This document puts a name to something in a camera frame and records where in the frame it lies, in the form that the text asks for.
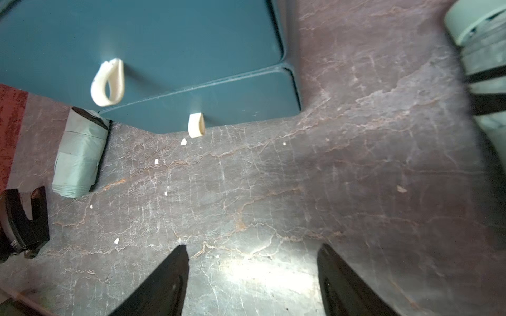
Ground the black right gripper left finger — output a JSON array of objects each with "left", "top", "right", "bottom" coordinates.
[{"left": 111, "top": 245, "right": 189, "bottom": 316}]

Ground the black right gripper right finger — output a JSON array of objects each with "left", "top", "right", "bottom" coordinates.
[{"left": 317, "top": 244, "right": 398, "bottom": 316}]

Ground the green umbrella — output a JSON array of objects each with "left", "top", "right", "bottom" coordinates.
[
  {"left": 444, "top": 0, "right": 505, "bottom": 166},
  {"left": 51, "top": 107, "right": 110, "bottom": 198}
]

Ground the teal drawer cabinet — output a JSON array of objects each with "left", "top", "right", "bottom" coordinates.
[{"left": 1, "top": 1, "right": 302, "bottom": 134}]

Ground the black stapler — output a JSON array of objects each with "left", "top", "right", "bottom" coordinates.
[{"left": 1, "top": 186, "right": 50, "bottom": 263}]

